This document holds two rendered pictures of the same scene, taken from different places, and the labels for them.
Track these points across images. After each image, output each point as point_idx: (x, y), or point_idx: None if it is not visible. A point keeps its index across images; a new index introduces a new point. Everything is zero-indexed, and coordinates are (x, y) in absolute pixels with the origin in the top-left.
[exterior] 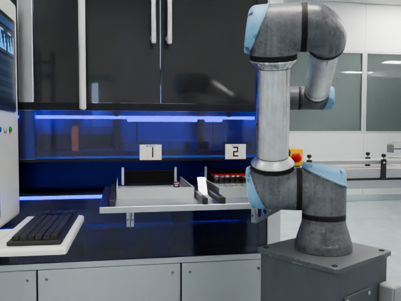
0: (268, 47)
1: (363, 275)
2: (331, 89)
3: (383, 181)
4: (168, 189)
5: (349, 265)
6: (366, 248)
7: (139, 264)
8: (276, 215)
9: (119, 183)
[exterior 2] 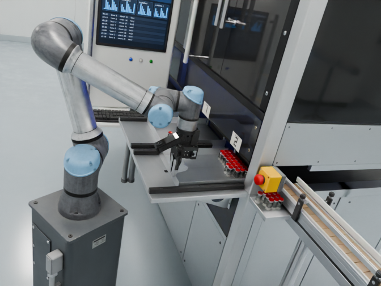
0: None
1: (46, 227)
2: (152, 108)
3: None
4: (156, 131)
5: (35, 209)
6: (76, 228)
7: None
8: (238, 217)
9: (206, 122)
